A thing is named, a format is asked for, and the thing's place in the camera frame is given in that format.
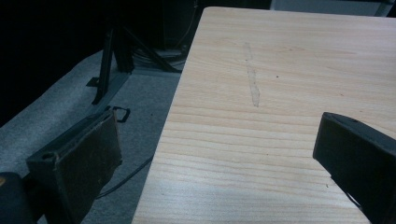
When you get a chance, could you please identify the black metal stand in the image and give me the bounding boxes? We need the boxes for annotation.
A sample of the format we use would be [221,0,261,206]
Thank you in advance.
[86,26,183,105]

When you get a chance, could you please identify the black cable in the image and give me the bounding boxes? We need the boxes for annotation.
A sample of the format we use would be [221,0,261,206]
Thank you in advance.
[95,154,155,200]

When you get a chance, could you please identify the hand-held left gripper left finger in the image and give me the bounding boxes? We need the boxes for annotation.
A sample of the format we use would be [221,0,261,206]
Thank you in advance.
[25,109,123,224]

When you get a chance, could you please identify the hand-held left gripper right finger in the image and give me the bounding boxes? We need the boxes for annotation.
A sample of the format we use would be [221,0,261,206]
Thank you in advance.
[312,111,396,224]

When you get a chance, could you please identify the small black bracket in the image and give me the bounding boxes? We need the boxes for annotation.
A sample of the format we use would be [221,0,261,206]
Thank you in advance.
[105,105,132,123]

